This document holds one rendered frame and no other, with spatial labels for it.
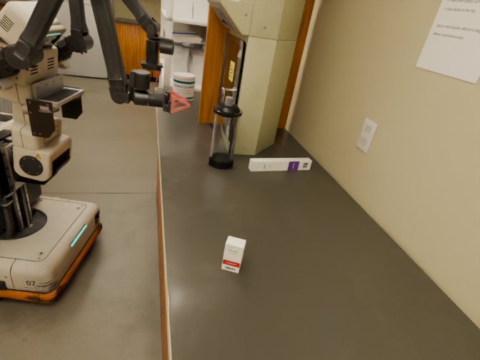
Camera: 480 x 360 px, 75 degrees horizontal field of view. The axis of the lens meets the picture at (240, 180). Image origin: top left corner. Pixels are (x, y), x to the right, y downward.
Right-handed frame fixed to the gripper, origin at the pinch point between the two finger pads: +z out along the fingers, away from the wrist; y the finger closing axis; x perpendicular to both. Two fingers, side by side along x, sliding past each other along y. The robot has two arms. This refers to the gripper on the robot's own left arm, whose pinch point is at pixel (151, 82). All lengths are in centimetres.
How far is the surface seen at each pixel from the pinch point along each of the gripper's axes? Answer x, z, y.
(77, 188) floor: 77, 111, -56
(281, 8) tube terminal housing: -46, -41, 43
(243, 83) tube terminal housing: -46, -14, 34
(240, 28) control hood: -46, -33, 29
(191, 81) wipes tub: 27.9, 4.1, 23.1
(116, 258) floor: -7, 110, -19
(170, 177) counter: -67, 16, 6
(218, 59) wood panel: -9.1, -16.1, 30.3
